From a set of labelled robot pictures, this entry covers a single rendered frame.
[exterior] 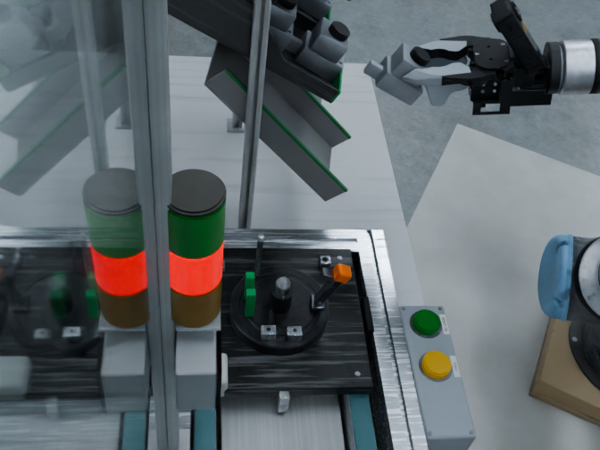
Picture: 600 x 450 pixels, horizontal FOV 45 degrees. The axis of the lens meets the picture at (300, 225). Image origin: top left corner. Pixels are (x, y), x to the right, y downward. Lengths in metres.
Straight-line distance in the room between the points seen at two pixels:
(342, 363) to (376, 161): 0.55
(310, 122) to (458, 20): 2.45
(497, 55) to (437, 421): 0.50
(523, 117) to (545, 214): 1.71
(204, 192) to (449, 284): 0.77
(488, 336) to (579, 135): 2.02
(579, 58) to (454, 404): 0.49
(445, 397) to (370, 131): 0.66
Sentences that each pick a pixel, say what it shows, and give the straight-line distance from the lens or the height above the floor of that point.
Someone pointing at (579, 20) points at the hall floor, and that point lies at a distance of 3.91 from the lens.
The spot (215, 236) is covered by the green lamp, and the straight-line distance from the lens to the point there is 0.58.
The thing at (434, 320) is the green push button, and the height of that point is 0.97.
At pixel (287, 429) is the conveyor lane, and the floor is 0.92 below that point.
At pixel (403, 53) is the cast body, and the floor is 1.25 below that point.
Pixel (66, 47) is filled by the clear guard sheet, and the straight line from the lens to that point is 0.20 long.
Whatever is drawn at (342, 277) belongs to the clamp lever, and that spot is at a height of 1.07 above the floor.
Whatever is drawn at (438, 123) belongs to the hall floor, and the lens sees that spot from 2.97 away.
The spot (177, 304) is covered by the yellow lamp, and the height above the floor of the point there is 1.29.
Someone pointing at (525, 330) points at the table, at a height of 0.86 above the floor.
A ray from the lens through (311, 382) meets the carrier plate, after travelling 0.99.
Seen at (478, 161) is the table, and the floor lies 0.86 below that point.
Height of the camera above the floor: 1.83
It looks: 48 degrees down
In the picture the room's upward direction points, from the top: 10 degrees clockwise
